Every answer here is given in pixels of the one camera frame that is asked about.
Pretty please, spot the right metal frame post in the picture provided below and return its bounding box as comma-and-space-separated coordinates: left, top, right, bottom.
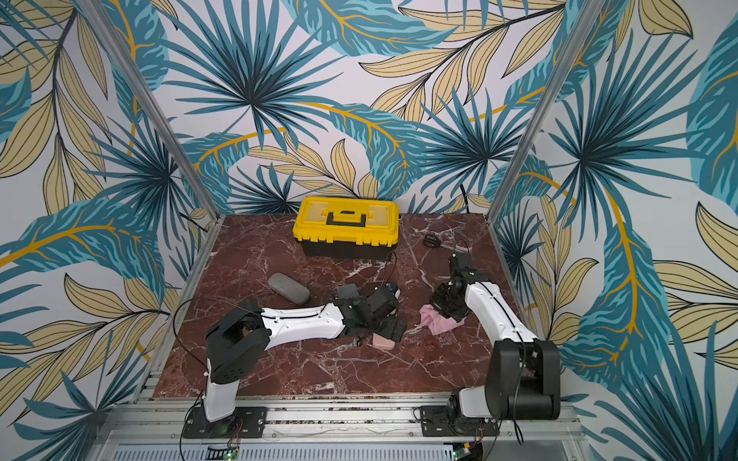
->
485, 0, 607, 225

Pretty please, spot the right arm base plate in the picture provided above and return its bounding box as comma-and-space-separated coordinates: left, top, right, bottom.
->
412, 405, 500, 437

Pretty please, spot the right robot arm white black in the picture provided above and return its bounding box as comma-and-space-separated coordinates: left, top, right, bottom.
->
430, 253, 561, 424

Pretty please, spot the left metal frame post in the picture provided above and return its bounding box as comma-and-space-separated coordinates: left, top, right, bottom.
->
77, 0, 221, 220

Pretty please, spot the grey oval eyeglass case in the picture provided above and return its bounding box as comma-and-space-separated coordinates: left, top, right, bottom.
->
267, 273, 311, 305

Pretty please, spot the grey-blue rectangular eyeglass case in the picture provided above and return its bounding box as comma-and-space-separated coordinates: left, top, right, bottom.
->
336, 284, 361, 301

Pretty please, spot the metal frame post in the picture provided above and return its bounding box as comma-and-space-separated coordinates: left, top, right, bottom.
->
77, 0, 221, 220
485, 0, 607, 225

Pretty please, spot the aluminium front rail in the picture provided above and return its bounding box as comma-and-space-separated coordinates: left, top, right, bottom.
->
87, 394, 595, 460

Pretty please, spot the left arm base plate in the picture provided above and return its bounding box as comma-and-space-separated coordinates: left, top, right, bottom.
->
183, 405, 267, 440

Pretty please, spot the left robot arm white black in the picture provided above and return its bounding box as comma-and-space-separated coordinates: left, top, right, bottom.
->
203, 284, 407, 424

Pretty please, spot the yellow black toolbox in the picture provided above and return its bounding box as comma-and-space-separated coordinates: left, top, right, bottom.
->
293, 197, 400, 260

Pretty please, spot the pink cloth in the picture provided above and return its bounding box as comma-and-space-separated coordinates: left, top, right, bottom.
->
419, 305, 465, 335

